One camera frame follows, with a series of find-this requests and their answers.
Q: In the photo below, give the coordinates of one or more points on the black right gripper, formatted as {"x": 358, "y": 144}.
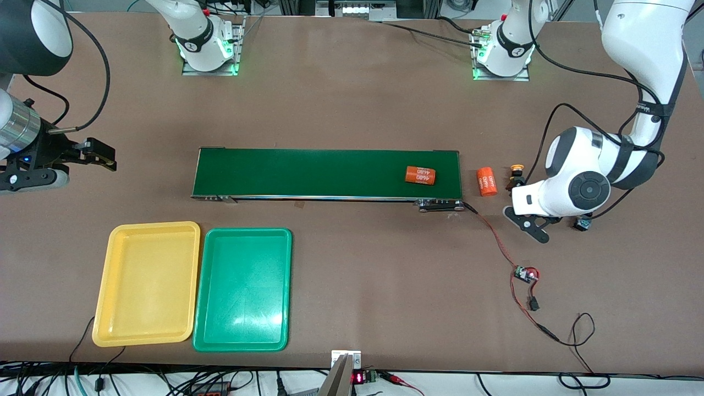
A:
{"x": 50, "y": 149}

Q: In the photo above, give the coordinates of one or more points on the orange 4680 cylinder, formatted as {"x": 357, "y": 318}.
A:
{"x": 421, "y": 176}
{"x": 487, "y": 182}

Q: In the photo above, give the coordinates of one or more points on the yellow push button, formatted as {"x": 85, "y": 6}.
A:
{"x": 517, "y": 179}

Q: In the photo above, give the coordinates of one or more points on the green push button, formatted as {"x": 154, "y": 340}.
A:
{"x": 583, "y": 224}

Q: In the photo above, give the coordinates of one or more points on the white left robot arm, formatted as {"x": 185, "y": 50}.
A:
{"x": 643, "y": 33}

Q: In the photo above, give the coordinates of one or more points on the yellow plastic tray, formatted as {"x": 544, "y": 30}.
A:
{"x": 146, "y": 286}

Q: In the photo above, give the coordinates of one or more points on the green plastic tray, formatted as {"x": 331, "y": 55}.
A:
{"x": 242, "y": 291}

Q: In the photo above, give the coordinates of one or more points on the green conveyor belt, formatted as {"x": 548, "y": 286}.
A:
{"x": 330, "y": 173}

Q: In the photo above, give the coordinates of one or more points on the white lit device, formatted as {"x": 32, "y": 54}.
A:
{"x": 355, "y": 8}

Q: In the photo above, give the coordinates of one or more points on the grey metal pole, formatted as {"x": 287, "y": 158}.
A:
{"x": 336, "y": 382}

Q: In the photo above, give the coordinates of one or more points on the red digit display module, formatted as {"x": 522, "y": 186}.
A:
{"x": 358, "y": 378}

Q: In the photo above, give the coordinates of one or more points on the green terminal block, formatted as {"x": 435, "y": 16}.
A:
{"x": 372, "y": 376}

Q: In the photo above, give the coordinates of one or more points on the red clip lead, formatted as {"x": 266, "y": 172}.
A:
{"x": 399, "y": 379}

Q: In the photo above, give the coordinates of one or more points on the small black circuit board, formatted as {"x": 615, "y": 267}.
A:
{"x": 523, "y": 273}

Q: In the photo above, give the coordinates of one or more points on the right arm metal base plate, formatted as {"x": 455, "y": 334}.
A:
{"x": 209, "y": 71}

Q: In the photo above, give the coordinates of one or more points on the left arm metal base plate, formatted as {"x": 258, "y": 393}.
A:
{"x": 500, "y": 78}

